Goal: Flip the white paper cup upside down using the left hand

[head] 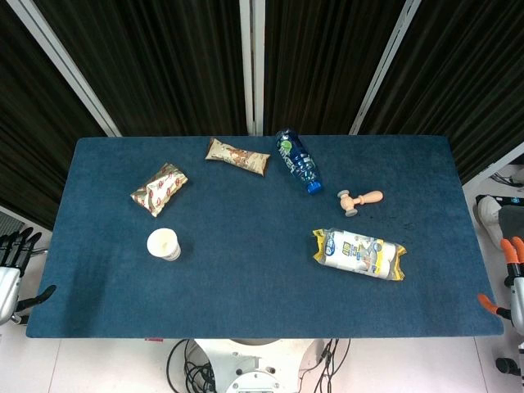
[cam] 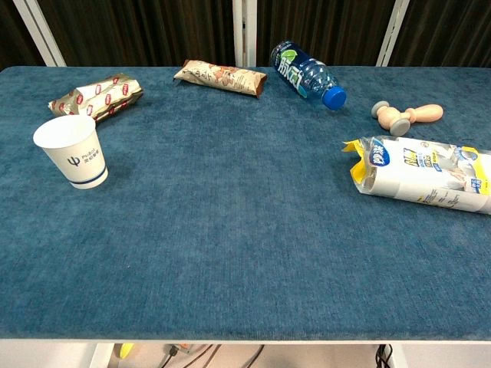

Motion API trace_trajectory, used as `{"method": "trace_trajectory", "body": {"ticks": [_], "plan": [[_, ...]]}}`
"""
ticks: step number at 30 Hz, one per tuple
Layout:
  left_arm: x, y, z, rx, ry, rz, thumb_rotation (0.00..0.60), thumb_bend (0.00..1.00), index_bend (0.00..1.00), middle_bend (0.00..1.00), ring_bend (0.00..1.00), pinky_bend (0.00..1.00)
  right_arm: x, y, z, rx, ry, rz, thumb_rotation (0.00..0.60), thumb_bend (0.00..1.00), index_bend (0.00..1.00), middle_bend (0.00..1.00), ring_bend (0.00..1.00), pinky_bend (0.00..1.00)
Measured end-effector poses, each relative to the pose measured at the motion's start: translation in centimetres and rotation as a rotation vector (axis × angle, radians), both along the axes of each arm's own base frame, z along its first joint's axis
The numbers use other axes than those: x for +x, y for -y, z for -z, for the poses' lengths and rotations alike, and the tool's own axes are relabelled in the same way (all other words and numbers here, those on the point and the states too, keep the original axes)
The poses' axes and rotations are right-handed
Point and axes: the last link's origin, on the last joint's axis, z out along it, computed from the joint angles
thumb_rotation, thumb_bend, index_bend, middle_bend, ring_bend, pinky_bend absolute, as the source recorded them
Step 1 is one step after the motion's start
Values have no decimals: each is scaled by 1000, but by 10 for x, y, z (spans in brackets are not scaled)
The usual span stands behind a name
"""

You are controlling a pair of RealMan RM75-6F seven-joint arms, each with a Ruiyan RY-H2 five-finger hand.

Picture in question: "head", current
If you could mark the left black-fingered silver robot hand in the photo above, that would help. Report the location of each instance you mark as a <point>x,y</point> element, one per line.
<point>7,282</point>

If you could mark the right orange-tipped silver robot hand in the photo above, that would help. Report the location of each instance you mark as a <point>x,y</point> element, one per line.
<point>519,299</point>

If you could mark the white paper cup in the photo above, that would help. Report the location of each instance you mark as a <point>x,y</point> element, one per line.
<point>163,244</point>

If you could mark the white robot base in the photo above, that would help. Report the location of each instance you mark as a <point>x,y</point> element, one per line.
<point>254,364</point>

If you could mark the grey metal chair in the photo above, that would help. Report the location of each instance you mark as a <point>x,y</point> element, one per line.
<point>8,225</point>

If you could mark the black caster wheel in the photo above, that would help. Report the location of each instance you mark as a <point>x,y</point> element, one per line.
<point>507,365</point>

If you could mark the grey trouser leg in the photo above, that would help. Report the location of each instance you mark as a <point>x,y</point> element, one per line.
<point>511,221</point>

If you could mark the white shoe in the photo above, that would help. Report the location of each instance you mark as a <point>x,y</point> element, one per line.
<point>489,215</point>

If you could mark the black flat floor device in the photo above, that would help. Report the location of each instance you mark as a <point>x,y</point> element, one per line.
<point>513,200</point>

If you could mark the black pleated curtain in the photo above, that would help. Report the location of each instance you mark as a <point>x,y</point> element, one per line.
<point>155,61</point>
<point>323,57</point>
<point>28,135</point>
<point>462,73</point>

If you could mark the small red table label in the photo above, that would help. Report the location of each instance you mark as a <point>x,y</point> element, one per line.
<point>153,339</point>

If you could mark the yellow white roll package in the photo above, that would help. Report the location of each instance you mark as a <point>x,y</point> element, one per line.
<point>358,254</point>

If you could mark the gold red snack packet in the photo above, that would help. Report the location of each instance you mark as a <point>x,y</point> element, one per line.
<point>159,190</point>

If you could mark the small wooden toy hammer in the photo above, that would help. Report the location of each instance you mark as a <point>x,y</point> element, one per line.
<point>360,200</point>

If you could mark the blue felt table cover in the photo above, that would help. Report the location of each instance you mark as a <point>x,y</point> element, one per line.
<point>262,286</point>

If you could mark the blue plastic drink bottle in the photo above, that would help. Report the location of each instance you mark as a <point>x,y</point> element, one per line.
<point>297,160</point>

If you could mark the beige brown snack packet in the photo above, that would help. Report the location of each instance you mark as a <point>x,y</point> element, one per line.
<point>237,157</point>

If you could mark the white partition frame post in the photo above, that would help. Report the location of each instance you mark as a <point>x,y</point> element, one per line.
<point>495,163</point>
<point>385,65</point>
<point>252,65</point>
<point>61,61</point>

